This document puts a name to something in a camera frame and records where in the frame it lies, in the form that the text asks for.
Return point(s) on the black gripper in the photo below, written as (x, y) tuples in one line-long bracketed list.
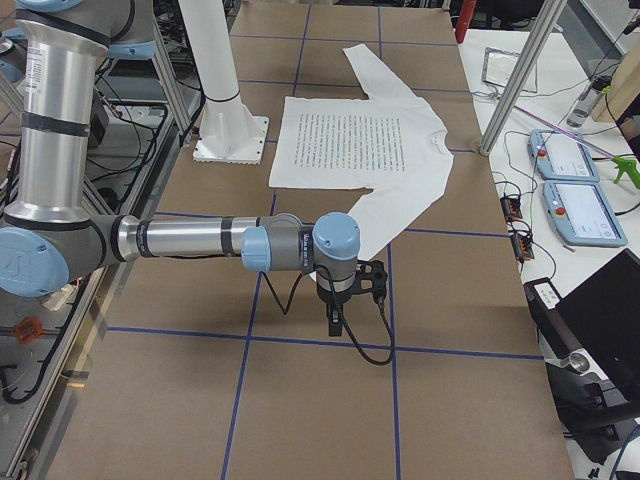
[(332, 300)]

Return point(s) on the white long-sleeve printed shirt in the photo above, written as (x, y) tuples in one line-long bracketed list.
[(391, 144)]

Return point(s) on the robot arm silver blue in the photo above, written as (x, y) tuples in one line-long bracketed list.
[(49, 239)]

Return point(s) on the lower orange black connector box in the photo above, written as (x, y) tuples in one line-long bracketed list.
[(522, 247)]

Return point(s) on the orange black connector box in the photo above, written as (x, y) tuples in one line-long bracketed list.
[(511, 208), (522, 247)]

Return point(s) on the upper orange black connector box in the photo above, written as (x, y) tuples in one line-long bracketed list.
[(511, 208)]

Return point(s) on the lower blue teach pendant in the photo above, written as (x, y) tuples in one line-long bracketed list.
[(582, 215)]

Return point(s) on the blue teach pendant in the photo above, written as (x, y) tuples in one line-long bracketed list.
[(582, 215), (558, 157)]

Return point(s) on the upper blue teach pendant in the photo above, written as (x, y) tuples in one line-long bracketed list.
[(558, 157)]

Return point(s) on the clear water bottle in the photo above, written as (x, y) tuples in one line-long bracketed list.
[(588, 99)]

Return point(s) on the red cylinder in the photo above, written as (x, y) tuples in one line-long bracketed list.
[(465, 17)]

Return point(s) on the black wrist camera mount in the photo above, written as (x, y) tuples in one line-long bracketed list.
[(370, 278)]

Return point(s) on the white pedestal column with base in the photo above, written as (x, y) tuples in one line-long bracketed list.
[(228, 131)]

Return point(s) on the green handled reach grabber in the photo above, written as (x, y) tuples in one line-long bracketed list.
[(625, 164)]

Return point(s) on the aluminium frame post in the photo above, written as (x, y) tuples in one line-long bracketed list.
[(536, 40)]

